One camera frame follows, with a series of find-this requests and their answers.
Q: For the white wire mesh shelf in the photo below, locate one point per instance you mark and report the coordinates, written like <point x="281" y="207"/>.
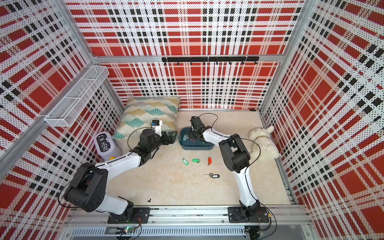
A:
<point x="68" y="109"/>

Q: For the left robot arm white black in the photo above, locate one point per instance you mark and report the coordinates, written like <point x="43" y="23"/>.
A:
<point x="87" y="190"/>

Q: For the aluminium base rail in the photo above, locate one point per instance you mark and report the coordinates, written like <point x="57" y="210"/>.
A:
<point x="276" y="222"/>

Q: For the teal storage box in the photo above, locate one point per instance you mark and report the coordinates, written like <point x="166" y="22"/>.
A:
<point x="192" y="145"/>

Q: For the lavender I'm here jug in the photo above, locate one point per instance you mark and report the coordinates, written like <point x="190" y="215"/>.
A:
<point x="106" y="146"/>

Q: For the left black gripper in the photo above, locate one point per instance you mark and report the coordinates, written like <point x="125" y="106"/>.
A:
<point x="171" y="139"/>

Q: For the black hook rail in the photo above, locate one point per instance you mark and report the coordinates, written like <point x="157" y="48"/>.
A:
<point x="209" y="59"/>

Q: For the green circuit board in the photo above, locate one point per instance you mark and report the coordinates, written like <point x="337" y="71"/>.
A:
<point x="125" y="230"/>

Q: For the fan pattern cushion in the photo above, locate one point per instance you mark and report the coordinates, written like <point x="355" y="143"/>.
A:
<point x="141" y="111"/>

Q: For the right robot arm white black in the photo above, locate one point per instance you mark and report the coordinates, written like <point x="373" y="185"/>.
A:
<point x="237" y="160"/>

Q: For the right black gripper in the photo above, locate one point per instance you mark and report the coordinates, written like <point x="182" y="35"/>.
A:
<point x="190" y="134"/>

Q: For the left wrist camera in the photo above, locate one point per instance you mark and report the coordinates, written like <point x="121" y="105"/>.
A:
<point x="157" y="127"/>

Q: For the black tag key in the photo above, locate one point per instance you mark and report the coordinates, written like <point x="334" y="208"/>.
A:
<point x="213" y="176"/>

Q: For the white plush toy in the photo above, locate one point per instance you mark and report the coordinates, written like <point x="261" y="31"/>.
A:
<point x="264" y="149"/>

